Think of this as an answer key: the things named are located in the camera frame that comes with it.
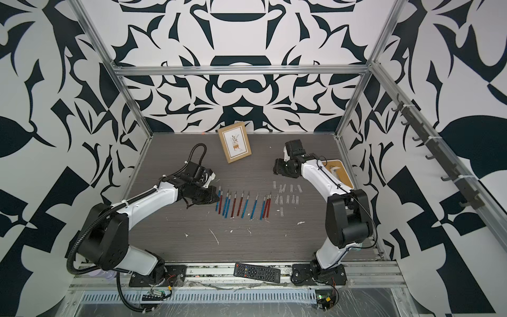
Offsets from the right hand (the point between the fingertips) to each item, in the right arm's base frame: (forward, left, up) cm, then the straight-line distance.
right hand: (278, 166), depth 92 cm
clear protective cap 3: (-5, -7, -11) cm, 14 cm away
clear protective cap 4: (-6, -11, -11) cm, 17 cm away
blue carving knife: (-13, +15, -13) cm, 24 cm away
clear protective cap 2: (-5, -3, -11) cm, 13 cm away
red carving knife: (-14, +21, -11) cm, 27 cm away
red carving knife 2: (-14, +6, -12) cm, 19 cm away
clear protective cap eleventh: (-3, +1, -11) cm, 12 cm away
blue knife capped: (-14, +23, -11) cm, 29 cm away
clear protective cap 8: (-11, -7, -12) cm, 17 cm away
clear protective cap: (-6, -1, -11) cm, 13 cm away
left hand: (-12, +28, -4) cm, 30 cm away
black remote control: (-41, +11, -10) cm, 43 cm away
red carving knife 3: (-13, +5, -13) cm, 19 cm away
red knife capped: (-12, +18, -12) cm, 25 cm away
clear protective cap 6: (-11, +1, -12) cm, 16 cm away
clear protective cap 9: (-11, -9, -12) cm, 18 cm away
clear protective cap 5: (-17, -1, -11) cm, 20 cm away
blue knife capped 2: (-13, +7, -13) cm, 19 cm away
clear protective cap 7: (-11, -1, -12) cm, 16 cm away
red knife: (-14, +27, -11) cm, 32 cm away
